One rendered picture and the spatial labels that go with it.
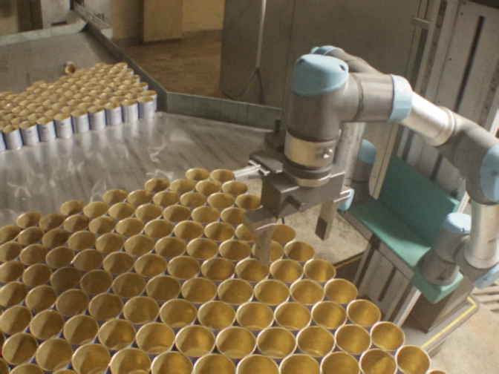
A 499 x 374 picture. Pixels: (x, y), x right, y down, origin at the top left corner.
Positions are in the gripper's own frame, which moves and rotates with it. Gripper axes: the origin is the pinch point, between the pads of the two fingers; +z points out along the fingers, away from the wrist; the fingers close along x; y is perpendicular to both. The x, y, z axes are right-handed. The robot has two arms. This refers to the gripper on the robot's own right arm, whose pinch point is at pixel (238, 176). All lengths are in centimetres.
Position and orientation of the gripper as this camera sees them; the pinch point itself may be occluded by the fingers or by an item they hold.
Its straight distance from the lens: 109.2
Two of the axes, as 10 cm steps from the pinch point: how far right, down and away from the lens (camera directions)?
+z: -8.1, 2.7, -5.2
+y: -0.6, 8.4, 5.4
